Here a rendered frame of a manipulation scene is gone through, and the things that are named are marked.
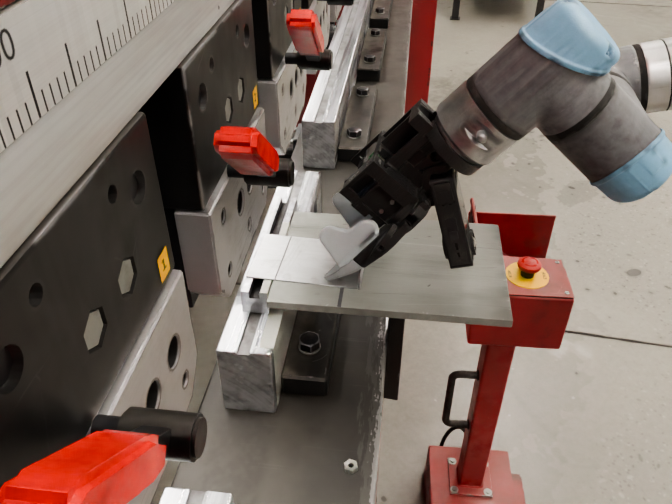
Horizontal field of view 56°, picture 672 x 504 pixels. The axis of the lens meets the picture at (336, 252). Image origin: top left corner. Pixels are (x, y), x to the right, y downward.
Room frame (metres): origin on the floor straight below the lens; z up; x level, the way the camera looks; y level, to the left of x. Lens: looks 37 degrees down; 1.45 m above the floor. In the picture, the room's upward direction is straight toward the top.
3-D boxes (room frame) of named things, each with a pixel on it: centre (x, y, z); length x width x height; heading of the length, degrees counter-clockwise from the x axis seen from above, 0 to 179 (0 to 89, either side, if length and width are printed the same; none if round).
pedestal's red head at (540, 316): (0.88, -0.32, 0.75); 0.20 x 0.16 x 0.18; 175
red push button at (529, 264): (0.83, -0.32, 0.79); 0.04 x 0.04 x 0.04
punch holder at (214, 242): (0.38, 0.11, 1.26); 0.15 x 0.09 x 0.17; 173
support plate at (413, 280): (0.59, -0.07, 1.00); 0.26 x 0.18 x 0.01; 83
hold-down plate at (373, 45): (1.60, -0.09, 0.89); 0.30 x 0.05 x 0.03; 173
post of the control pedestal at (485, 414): (0.88, -0.32, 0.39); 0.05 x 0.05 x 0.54; 85
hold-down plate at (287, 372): (0.64, 0.02, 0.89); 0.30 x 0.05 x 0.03; 173
